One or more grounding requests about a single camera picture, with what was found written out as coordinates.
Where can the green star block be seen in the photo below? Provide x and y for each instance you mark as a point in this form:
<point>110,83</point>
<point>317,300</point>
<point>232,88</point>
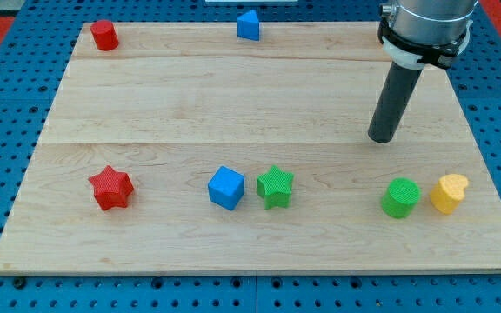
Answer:
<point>275,187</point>

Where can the red star block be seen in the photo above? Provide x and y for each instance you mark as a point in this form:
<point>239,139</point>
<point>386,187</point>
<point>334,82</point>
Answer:
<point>111,188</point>

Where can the blue cube block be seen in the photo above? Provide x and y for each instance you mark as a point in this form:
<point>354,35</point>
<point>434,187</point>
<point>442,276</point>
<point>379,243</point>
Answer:
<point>226,188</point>

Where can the light wooden board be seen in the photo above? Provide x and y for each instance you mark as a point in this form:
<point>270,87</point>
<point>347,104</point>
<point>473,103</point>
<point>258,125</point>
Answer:
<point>175,101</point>

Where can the blue triangular prism block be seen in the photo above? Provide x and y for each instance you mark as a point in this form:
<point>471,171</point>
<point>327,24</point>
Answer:
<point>248,26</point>

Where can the green cylinder block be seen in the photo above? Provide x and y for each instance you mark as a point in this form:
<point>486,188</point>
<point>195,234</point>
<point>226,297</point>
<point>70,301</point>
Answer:
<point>400,198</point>

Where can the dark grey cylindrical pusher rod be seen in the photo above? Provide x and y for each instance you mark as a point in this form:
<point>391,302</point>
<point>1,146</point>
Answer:
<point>392,103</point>

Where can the red cylinder block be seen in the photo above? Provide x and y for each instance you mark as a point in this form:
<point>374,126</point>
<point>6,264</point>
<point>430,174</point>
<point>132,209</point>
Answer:
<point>104,35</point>

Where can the yellow heart block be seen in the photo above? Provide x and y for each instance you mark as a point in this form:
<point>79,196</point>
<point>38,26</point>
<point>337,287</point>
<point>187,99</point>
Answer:
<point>449,192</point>

